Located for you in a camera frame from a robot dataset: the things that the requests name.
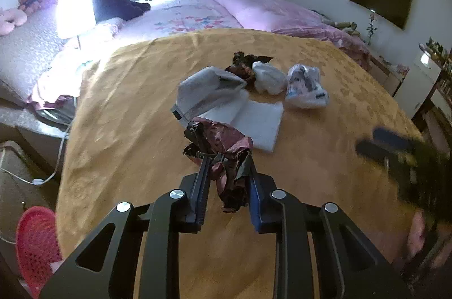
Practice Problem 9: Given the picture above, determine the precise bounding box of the grey upholstered bed frame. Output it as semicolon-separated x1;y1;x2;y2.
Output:
0;97;68;162

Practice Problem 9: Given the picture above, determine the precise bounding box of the dark shelf with bottles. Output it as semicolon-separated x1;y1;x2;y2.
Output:
411;38;452;151

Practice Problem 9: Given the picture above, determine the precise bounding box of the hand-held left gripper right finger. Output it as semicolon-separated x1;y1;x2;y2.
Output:
247;156;414;299

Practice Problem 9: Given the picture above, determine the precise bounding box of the beige toy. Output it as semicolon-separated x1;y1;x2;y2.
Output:
323;20;361;37

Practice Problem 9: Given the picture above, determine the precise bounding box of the clear printed plastic bag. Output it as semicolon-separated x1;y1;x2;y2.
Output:
284;64;330;109

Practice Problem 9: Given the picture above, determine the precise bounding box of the dark brown wrapper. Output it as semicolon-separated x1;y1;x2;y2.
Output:
226;51;274;88

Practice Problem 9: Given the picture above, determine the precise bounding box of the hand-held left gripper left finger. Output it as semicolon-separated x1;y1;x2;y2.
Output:
39;154;212;299

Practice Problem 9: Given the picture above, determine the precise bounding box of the white tissue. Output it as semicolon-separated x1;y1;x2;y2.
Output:
198;99;285;153
252;61;287;95

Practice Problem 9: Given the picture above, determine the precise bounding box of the dark pink wrapper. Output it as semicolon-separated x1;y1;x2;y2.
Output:
183;120;254;213

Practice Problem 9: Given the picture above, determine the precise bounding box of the grey patterned headboard cushion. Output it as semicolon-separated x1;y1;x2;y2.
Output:
0;7;69;98

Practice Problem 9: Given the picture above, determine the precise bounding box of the floral pink bedsheet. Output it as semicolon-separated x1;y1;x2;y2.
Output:
113;0;244;42

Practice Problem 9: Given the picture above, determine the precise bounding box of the golden patterned blanket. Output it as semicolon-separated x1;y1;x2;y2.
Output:
55;29;429;299

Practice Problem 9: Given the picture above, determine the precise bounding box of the person's right hand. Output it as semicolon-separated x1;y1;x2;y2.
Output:
406;211;431;258

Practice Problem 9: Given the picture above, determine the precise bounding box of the pink plastic basket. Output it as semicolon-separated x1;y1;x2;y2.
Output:
16;206;66;289

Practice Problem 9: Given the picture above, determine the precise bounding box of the white shade table lamp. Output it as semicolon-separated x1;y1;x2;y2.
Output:
56;0;97;70

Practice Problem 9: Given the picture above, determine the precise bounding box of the pink duvet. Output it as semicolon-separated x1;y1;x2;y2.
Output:
206;0;371;66

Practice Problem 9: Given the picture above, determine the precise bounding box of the grey mattress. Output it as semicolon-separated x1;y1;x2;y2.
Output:
35;101;76;126

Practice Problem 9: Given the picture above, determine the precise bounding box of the low wooden bench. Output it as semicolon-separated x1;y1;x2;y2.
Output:
367;53;410;96

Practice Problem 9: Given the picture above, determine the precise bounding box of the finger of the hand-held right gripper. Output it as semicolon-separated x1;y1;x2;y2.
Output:
355;139;394;163
371;127;415;152

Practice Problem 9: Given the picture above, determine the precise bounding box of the white lamp cable with switch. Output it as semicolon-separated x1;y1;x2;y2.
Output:
0;122;71;185

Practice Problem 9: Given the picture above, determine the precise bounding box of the white cabinet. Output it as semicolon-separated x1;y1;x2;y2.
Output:
393;64;442;119

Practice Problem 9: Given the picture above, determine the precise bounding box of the grey paper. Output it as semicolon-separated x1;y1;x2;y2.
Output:
170;67;249;123

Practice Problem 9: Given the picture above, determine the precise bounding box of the artificial rose stem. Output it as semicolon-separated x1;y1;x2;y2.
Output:
366;14;377;45

